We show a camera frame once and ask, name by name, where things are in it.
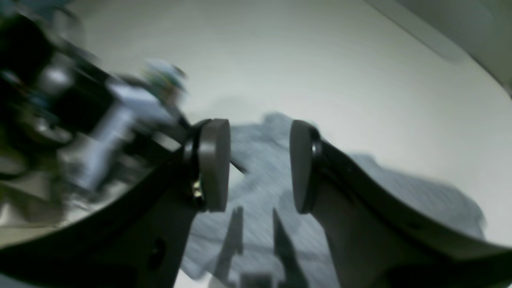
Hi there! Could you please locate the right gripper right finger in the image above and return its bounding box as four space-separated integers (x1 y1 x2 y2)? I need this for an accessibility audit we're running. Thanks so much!
290 120 512 288

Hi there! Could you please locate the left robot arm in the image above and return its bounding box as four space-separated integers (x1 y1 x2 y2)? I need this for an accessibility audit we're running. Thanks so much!
1 11 114 181

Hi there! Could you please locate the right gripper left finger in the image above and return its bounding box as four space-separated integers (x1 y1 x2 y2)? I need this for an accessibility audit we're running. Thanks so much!
1 119 231 288

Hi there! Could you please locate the grey t-shirt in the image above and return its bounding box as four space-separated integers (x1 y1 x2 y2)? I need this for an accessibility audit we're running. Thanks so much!
180 113 486 288

